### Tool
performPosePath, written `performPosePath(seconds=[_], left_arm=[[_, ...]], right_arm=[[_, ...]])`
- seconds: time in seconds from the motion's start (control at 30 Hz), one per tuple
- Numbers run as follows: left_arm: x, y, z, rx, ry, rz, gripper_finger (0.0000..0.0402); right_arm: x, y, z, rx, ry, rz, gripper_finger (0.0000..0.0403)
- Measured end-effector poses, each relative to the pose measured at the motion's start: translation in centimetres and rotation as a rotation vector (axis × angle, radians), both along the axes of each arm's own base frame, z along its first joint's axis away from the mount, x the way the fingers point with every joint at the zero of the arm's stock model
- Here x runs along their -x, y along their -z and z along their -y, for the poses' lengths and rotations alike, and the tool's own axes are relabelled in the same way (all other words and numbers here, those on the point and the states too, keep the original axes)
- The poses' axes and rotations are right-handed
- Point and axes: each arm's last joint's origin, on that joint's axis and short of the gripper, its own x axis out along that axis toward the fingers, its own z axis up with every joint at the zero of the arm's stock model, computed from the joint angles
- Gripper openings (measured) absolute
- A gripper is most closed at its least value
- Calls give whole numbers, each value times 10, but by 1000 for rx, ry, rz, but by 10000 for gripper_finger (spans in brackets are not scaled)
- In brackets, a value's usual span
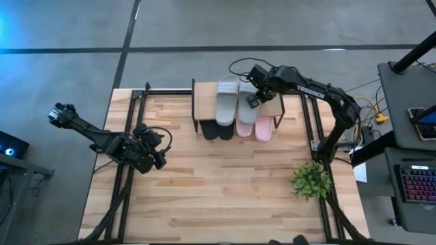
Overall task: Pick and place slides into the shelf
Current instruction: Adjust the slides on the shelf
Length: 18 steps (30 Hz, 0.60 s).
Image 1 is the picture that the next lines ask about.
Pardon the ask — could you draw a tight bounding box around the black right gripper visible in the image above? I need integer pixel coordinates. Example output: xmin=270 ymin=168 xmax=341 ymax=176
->
xmin=245 ymin=76 xmax=278 ymax=110

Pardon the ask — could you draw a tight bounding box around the black diagonal beam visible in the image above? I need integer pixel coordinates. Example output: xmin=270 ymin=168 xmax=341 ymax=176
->
xmin=349 ymin=130 xmax=398 ymax=168

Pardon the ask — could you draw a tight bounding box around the wooden shelf with black frame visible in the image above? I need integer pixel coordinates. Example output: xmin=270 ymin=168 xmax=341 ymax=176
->
xmin=191 ymin=75 xmax=286 ymax=134

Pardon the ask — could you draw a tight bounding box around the black diagonal pole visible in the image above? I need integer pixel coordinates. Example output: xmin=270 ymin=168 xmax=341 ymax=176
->
xmin=390 ymin=30 xmax=436 ymax=75

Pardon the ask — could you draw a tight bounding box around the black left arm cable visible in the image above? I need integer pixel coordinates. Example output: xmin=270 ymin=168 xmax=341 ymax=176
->
xmin=146 ymin=126 xmax=174 ymax=153

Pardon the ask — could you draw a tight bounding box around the black device with blue light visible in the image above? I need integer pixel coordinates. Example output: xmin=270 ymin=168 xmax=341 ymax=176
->
xmin=0 ymin=130 xmax=30 ymax=159

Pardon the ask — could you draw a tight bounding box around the yellow cable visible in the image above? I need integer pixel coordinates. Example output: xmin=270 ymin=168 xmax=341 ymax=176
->
xmin=354 ymin=95 xmax=390 ymax=140

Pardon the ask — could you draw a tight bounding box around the black slide sandal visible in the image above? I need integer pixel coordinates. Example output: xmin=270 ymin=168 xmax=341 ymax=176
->
xmin=199 ymin=119 xmax=219 ymax=142
xmin=217 ymin=122 xmax=236 ymax=142

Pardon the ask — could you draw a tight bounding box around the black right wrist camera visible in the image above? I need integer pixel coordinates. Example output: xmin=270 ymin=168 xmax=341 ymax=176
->
xmin=247 ymin=64 xmax=269 ymax=86

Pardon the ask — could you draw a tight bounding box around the pink slide sandal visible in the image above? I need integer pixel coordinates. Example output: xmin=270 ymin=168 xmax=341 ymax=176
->
xmin=254 ymin=116 xmax=275 ymax=143
xmin=235 ymin=117 xmax=254 ymax=138

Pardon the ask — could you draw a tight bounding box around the black aluminium table frame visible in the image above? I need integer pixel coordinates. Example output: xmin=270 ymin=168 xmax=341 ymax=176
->
xmin=80 ymin=81 xmax=372 ymax=244

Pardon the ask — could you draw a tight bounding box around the grey slide sandal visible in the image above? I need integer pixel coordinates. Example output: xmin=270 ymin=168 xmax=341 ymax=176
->
xmin=215 ymin=74 xmax=241 ymax=127
xmin=236 ymin=80 xmax=260 ymax=125

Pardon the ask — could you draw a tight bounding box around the white paper sheet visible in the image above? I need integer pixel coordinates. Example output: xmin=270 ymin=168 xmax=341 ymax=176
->
xmin=352 ymin=146 xmax=369 ymax=184

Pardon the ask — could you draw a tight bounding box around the smartphone with dark screen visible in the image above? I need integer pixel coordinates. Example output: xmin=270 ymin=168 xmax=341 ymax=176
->
xmin=407 ymin=107 xmax=436 ymax=142

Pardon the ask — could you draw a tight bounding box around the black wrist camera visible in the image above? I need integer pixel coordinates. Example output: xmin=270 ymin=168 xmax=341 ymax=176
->
xmin=133 ymin=123 xmax=164 ymax=149
xmin=247 ymin=64 xmax=269 ymax=86

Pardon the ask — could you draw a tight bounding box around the green artificial plant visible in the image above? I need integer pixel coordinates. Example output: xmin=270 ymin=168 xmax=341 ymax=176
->
xmin=289 ymin=161 xmax=333 ymax=203

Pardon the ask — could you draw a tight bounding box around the grey metal side stand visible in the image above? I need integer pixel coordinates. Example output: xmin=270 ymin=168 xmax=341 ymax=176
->
xmin=0 ymin=152 xmax=55 ymax=245

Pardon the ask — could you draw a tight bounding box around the grey desk with keyboard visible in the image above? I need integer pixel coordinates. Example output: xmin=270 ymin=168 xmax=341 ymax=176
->
xmin=384 ymin=147 xmax=436 ymax=235

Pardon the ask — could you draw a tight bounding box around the grey desk with phone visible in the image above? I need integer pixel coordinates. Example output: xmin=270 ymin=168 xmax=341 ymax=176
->
xmin=377 ymin=61 xmax=436 ymax=151

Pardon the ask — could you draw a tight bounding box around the backlit computer keyboard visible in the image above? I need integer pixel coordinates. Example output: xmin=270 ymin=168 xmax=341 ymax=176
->
xmin=394 ymin=164 xmax=436 ymax=205

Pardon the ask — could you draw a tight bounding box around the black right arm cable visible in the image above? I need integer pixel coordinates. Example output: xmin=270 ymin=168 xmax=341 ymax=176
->
xmin=228 ymin=56 xmax=276 ymax=78

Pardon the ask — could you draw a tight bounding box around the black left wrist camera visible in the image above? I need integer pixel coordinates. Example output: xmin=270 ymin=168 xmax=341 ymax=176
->
xmin=133 ymin=123 xmax=164 ymax=149

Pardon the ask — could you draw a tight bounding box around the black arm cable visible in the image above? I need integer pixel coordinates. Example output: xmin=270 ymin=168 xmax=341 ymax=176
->
xmin=146 ymin=126 xmax=174 ymax=153
xmin=228 ymin=56 xmax=276 ymax=78

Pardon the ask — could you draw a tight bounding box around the person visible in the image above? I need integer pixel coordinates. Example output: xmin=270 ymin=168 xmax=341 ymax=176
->
xmin=268 ymin=234 xmax=310 ymax=245

